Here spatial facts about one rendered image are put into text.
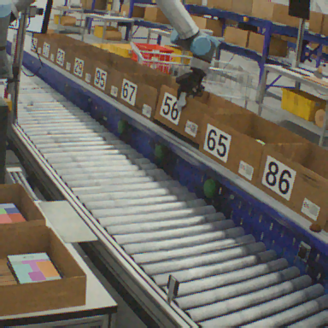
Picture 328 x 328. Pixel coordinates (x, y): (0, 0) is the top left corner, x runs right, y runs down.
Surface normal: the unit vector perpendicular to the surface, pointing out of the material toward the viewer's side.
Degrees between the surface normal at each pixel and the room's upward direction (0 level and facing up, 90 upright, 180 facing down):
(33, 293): 91
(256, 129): 90
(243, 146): 90
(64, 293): 91
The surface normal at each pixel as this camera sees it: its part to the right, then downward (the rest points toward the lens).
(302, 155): 0.49, 0.35
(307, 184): -0.85, 0.06
